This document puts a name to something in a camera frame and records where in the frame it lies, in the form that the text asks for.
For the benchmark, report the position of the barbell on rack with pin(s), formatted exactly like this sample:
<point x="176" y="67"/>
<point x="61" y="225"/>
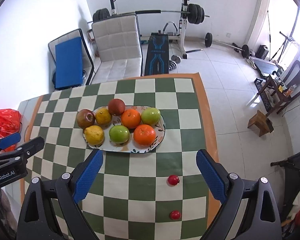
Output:
<point x="195" y="14"/>

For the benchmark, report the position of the reddish brown round fruit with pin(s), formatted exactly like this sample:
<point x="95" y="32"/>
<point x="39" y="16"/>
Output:
<point x="116" y="107"/>

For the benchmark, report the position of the white padded chair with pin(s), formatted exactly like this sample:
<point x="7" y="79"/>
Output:
<point x="119" y="48"/>

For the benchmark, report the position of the small wooden stool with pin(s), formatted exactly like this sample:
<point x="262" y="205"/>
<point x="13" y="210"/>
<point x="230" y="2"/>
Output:
<point x="262" y="123"/>

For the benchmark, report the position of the yellow lemon fruit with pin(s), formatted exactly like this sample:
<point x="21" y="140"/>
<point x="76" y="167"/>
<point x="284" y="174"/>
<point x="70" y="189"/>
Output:
<point x="94" y="135"/>

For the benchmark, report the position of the orange fruit rear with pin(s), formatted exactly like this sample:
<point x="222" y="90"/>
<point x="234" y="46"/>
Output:
<point x="131" y="118"/>

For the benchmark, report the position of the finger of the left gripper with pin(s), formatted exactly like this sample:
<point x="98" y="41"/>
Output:
<point x="24" y="151"/>
<point x="9" y="140"/>

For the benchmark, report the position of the green apple front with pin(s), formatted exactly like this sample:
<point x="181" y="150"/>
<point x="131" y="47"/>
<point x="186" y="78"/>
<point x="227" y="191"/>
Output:
<point x="119" y="134"/>

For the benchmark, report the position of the red plastic bag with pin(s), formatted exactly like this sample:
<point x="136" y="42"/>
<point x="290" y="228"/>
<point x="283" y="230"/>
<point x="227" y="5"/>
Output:
<point x="9" y="124"/>

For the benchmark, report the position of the small red fruit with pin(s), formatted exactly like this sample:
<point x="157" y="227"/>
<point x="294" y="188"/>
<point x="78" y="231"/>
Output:
<point x="173" y="180"/>
<point x="175" y="215"/>

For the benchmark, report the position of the barbell on floor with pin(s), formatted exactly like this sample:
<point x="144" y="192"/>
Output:
<point x="245" y="50"/>

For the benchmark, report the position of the green apple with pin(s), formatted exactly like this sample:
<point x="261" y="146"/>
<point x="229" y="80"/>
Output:
<point x="119" y="134"/>
<point x="150" y="116"/>

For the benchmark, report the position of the dark wooden side table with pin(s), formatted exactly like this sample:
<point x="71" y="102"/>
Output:
<point x="285" y="96"/>

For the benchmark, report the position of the blue padded folding chair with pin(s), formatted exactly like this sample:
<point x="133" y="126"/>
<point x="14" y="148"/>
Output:
<point x="73" y="62"/>

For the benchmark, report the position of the black blue workout bench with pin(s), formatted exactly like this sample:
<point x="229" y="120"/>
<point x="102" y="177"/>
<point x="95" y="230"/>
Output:
<point x="157" y="60"/>

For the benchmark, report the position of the orange fruit front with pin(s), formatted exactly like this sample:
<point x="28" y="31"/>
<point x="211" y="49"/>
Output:
<point x="144" y="135"/>

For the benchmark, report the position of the green apple rear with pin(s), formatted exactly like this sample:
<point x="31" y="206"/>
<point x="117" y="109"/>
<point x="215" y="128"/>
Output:
<point x="150" y="116"/>

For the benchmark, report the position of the yellow-brown orange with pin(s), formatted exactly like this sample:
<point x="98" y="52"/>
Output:
<point x="103" y="117"/>

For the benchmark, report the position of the dark red apple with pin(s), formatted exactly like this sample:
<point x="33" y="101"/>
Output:
<point x="85" y="118"/>

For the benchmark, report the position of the orange fruit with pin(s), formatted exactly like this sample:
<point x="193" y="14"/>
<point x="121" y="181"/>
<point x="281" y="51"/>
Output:
<point x="131" y="118"/>
<point x="144" y="135"/>

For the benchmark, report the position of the green checkered tablecloth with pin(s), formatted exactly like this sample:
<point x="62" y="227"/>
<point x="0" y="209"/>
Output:
<point x="130" y="197"/>

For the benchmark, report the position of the black tripod stand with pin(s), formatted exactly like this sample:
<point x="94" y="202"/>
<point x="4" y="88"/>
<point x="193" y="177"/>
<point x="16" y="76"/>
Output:
<point x="282" y="48"/>

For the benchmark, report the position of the dumbbell on floor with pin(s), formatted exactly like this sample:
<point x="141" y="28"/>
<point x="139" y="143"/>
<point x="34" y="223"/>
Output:
<point x="173" y="62"/>

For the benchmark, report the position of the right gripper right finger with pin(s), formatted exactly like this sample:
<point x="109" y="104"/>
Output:
<point x="261" y="218"/>

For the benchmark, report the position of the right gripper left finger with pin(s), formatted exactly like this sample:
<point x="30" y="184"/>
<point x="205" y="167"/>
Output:
<point x="38" y="219"/>

